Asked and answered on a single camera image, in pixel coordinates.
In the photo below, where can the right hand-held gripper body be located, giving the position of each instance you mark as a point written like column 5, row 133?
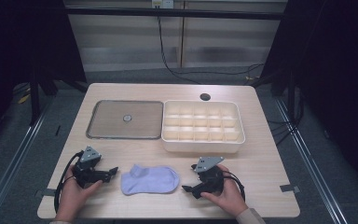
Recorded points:
column 211, row 180

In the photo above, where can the white divided storage box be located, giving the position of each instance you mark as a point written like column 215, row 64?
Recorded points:
column 202, row 124

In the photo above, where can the yellow floor object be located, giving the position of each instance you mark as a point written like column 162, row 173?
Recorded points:
column 24, row 98

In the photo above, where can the white wall socket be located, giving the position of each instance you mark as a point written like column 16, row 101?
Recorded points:
column 163, row 3

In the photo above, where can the small black floor strip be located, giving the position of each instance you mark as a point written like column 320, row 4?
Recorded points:
column 57, row 130

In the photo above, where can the black metal stand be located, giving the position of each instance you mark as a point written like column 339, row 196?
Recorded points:
column 34, row 99

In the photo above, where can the clear brownish box lid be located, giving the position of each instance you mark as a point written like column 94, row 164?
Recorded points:
column 126, row 119

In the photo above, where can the person's left hand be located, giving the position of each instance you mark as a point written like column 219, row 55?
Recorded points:
column 74, row 196

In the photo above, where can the metal floor rail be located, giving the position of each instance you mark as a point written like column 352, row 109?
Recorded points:
column 15, row 161
column 307, row 161

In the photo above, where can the person's right hand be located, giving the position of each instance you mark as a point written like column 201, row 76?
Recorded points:
column 227, row 199

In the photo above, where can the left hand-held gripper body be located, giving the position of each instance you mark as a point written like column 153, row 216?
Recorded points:
column 85, row 175

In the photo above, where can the grey tape strip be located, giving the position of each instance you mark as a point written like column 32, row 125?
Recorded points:
column 289, row 188
column 46, row 193

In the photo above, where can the black curtain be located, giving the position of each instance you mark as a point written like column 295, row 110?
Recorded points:
column 335, row 77
column 21, row 40

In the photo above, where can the lavender sock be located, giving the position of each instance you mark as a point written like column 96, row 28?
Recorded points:
column 150, row 180

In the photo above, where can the black horizontal bar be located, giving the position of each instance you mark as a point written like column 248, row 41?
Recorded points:
column 174, row 13

